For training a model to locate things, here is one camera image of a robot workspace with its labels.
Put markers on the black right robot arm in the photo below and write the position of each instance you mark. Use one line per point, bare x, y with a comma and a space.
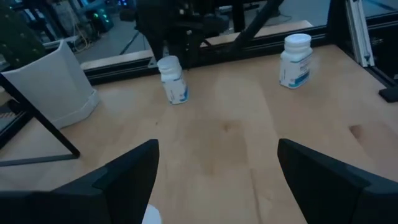
174, 28

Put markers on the green cactus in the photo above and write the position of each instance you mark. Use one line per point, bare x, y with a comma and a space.
18, 43

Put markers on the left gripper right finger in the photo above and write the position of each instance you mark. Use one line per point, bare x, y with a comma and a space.
335, 196

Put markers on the white bottle blue label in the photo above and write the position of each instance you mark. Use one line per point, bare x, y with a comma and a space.
172, 79
295, 60
152, 216

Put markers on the equipment with green lights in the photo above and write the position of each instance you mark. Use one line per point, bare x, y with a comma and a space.
98, 18

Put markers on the white plant pot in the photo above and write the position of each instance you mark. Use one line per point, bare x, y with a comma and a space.
56, 90

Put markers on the silver aluminium post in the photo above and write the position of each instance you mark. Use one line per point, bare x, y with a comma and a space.
359, 34

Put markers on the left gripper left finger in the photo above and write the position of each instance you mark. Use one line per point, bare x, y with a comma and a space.
77, 199

